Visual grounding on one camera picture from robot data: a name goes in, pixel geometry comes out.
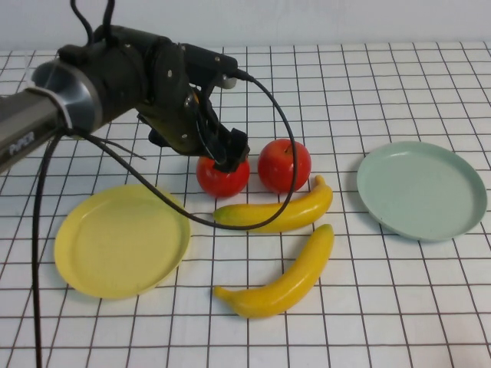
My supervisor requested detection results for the red apple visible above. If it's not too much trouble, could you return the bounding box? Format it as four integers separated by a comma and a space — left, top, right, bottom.
257, 139, 311, 194
196, 156, 251, 199

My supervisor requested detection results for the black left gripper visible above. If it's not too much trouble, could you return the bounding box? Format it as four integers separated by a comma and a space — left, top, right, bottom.
190, 87, 250, 173

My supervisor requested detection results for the black left camera cable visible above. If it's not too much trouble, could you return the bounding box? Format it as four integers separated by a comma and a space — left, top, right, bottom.
33, 68, 298, 368

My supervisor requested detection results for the pale green round plate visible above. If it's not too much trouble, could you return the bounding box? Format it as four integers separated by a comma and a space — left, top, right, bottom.
355, 140, 488, 242

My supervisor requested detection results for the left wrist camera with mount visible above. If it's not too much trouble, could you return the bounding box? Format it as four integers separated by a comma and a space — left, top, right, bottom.
180, 43, 239, 90

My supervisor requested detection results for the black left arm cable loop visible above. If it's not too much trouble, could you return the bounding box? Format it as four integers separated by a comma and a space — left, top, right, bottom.
70, 0, 117, 44

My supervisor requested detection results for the yellow round plate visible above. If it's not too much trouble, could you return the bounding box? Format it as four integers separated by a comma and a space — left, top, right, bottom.
53, 184, 192, 301

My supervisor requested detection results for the white grid tablecloth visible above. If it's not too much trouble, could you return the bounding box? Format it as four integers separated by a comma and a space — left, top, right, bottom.
0, 41, 491, 368

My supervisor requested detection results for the yellow banana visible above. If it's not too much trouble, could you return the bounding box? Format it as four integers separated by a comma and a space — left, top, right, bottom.
213, 175, 334, 234
213, 223, 335, 320

